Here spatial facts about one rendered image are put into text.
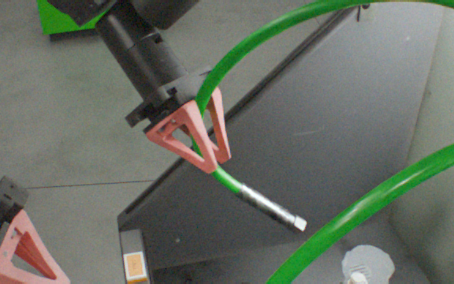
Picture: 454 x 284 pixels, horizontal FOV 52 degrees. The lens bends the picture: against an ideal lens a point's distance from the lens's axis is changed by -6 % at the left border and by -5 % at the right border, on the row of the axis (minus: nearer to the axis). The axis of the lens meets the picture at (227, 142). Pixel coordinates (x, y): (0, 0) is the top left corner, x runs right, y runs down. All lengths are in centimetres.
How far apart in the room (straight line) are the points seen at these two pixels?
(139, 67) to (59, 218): 180
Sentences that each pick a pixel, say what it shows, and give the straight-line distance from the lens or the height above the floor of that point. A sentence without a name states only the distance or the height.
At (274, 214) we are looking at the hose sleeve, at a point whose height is 115.
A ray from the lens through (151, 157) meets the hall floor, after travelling 251.
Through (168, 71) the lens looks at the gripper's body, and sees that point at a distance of 52.
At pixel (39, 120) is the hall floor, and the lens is 295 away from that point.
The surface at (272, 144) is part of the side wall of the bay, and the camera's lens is 80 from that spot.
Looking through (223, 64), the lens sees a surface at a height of 134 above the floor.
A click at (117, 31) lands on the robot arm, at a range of 53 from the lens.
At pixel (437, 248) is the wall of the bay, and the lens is 94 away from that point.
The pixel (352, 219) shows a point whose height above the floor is 133.
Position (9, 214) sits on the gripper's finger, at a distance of 42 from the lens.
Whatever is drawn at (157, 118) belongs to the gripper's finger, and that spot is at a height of 128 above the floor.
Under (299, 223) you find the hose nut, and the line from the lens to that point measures 60.
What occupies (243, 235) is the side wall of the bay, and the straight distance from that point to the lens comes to 92.
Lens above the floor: 157
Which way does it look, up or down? 37 degrees down
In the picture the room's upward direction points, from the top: straight up
